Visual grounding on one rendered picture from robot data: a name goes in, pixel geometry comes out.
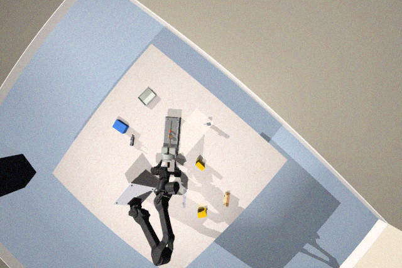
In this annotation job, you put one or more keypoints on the blue box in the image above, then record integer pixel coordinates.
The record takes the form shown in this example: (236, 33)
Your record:
(120, 126)

